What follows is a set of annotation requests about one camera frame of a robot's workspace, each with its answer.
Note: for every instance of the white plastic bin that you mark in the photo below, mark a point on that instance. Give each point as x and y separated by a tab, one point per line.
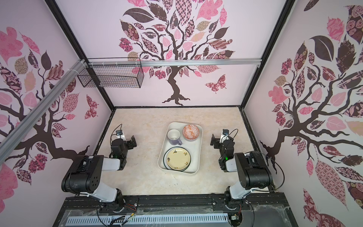
193	147

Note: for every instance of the lavender ceramic mug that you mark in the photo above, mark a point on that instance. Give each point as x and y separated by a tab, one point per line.
174	137

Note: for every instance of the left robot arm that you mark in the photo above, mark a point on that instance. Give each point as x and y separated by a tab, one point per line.
84	175

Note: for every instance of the aluminium frame rail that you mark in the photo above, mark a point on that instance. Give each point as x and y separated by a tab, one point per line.
243	61
9	144

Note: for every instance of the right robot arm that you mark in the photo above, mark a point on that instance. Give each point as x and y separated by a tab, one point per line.
252	170

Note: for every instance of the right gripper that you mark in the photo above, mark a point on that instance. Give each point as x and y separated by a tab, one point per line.
218	143

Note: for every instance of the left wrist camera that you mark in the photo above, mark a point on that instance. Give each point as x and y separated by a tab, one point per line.
119	133

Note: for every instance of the orange patterned bowl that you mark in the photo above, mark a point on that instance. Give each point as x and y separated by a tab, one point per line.
191	132

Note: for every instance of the cream plate black calligraphy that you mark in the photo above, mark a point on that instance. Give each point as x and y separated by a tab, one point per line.
178	159

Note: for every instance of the aluminium frame rail back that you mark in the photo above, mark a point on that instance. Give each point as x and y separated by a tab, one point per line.
243	61

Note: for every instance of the black wire basket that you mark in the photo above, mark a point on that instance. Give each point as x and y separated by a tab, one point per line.
125	72

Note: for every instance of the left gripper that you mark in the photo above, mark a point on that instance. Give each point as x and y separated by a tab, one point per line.
130	145

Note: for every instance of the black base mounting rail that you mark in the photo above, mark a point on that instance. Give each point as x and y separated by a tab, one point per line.
257	210

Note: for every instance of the aluminium frame rail left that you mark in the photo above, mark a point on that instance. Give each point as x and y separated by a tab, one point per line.
9	144

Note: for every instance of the white slotted cable duct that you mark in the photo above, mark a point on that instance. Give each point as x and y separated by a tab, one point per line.
146	220

